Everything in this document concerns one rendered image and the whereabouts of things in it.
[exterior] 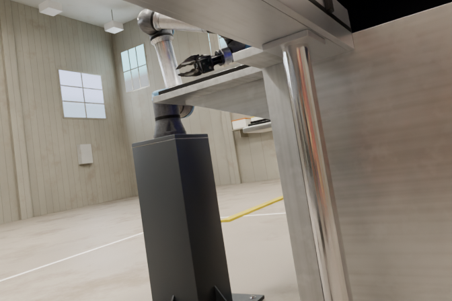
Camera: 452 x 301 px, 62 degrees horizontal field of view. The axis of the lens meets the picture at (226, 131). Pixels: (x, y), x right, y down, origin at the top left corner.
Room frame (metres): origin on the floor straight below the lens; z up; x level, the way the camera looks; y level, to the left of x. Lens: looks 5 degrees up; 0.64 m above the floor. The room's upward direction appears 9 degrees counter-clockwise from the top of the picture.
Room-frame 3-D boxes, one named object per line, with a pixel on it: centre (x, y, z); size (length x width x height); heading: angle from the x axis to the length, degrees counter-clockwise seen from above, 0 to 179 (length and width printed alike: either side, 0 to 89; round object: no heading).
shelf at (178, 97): (1.34, -0.18, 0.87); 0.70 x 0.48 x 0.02; 147
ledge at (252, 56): (0.85, -0.13, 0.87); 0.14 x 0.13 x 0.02; 57
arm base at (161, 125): (1.71, 0.25, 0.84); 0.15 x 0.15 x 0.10
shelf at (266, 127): (1.89, -0.35, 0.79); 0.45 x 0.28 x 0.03; 57
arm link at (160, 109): (1.72, 0.25, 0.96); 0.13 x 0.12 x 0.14; 160
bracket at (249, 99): (1.13, -0.03, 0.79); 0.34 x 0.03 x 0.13; 57
